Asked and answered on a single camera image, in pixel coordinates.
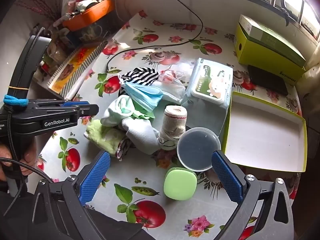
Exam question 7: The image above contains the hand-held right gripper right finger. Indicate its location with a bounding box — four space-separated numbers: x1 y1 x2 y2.
212 150 295 240

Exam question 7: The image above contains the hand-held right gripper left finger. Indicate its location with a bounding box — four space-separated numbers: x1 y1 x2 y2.
31 151 111 240

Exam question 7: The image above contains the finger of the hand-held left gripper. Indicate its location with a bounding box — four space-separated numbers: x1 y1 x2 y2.
75 104 100 117
62 100 90 106

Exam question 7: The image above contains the green microfiber cloth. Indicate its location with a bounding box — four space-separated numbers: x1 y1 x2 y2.
101 96 156 128

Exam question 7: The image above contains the green fluffy towel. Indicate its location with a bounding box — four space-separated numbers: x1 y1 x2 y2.
84 119 130 160

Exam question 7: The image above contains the blue face mask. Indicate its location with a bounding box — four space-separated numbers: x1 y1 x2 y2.
120 76 164 113

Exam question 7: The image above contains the white ribbed sock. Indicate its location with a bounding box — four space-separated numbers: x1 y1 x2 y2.
121 117 160 155

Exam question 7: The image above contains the black white striped cloth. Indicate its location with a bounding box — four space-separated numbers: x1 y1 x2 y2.
117 67 160 98

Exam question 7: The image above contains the beige bandage roll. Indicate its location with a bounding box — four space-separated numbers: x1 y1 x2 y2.
159 106 188 145

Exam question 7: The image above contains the white towel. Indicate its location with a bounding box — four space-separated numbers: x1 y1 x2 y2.
152 80 187 104

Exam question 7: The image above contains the person's left hand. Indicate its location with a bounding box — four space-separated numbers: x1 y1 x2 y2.
0 142 38 181

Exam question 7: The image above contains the blue elastic band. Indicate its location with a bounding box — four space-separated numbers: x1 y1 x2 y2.
4 95 29 106

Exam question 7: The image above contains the round clear plastic lid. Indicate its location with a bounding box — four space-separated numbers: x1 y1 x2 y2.
176 127 222 172

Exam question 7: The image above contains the green square case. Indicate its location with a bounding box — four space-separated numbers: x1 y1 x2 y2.
163 166 198 201

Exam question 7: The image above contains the pile of household clutter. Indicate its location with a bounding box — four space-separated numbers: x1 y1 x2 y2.
37 12 118 80

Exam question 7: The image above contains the floral fruit print tablecloth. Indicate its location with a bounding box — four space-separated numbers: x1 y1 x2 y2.
32 11 304 240

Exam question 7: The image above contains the wet wipes pack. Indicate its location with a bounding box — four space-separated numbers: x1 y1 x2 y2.
180 57 234 140

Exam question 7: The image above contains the clear plastic packet red print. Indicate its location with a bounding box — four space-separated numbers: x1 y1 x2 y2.
160 70 185 85

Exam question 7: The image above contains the orange plastic basin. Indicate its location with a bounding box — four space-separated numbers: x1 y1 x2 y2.
62 0 115 32

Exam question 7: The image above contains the black flat wallet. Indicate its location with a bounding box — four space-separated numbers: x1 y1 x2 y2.
247 65 289 96

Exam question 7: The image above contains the yellow-green shoe box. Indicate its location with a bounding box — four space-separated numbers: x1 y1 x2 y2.
234 22 307 80

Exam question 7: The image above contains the white green carton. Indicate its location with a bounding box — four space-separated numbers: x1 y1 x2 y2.
237 14 307 68

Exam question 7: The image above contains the thin black cable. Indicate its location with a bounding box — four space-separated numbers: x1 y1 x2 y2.
106 0 203 72

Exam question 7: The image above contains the black braided cable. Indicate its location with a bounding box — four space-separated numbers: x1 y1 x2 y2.
0 156 53 218

